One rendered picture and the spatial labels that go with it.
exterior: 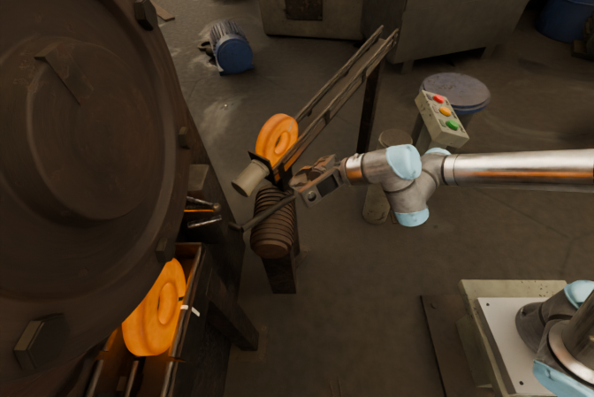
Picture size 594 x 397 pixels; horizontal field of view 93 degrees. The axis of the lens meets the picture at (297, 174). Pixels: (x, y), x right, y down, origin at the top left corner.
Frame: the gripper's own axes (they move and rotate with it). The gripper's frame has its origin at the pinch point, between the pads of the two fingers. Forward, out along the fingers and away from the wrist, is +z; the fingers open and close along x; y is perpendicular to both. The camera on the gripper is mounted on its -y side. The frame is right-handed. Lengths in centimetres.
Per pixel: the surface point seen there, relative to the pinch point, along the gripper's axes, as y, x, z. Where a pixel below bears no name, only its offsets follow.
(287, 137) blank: 6.2, 12.2, -1.9
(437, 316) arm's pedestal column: 21, -78, -13
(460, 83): 109, -15, -27
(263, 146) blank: -4.1, 14.6, -2.9
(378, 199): 44, -37, 3
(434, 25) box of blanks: 191, 10, -6
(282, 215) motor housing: -4.2, -7.2, 5.2
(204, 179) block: -23.0, 16.7, -3.1
